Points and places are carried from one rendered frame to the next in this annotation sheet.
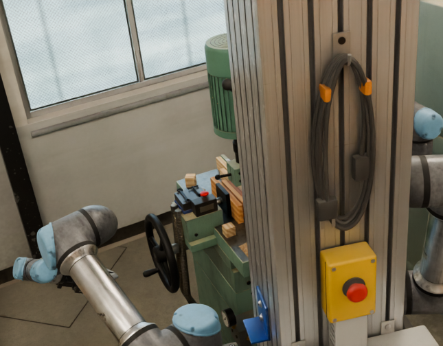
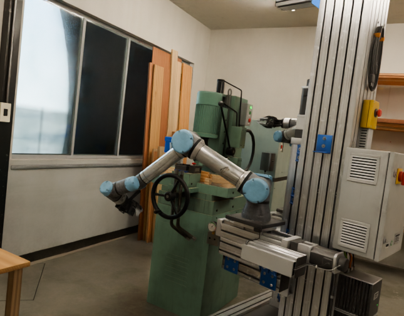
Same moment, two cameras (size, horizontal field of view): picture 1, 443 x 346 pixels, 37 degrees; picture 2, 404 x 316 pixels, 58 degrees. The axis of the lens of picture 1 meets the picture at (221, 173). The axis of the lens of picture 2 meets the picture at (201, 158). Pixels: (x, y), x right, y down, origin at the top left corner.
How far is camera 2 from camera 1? 179 cm
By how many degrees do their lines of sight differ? 45
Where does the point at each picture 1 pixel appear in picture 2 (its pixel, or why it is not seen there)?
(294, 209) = (362, 78)
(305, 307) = (357, 125)
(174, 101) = (87, 170)
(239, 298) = (212, 219)
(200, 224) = (193, 178)
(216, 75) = (207, 103)
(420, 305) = not seen: hidden behind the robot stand
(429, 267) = not seen: hidden behind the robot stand
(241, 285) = (214, 211)
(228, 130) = (207, 132)
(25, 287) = not seen: outside the picture
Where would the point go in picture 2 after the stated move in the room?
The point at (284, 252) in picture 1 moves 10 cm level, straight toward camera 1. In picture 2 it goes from (358, 95) to (378, 94)
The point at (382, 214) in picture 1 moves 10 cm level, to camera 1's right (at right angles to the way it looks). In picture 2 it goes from (372, 93) to (382, 97)
